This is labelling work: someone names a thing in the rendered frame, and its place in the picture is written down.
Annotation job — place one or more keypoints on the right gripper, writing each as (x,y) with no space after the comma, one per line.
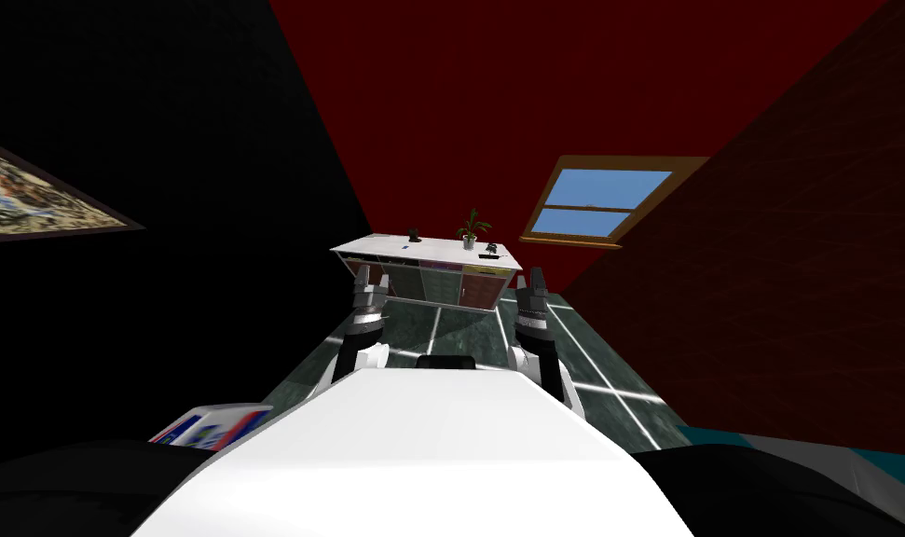
(532,304)

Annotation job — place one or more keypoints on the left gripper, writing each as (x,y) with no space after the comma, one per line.
(368,300)

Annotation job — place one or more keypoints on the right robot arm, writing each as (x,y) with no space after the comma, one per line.
(545,358)

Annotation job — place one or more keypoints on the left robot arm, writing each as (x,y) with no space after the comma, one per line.
(348,356)

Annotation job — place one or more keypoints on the white shelf cabinet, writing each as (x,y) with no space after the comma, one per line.
(430,257)

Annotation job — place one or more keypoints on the wooden framed window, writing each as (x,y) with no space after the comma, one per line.
(605,198)

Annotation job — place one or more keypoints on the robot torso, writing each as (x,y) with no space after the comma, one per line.
(422,455)

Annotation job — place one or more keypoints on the white blue red box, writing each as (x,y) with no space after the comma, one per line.
(213,426)

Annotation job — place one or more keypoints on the grey teal bed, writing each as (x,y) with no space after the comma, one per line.
(810,459)

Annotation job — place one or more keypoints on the dark framed wall picture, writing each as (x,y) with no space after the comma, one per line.
(27,201)

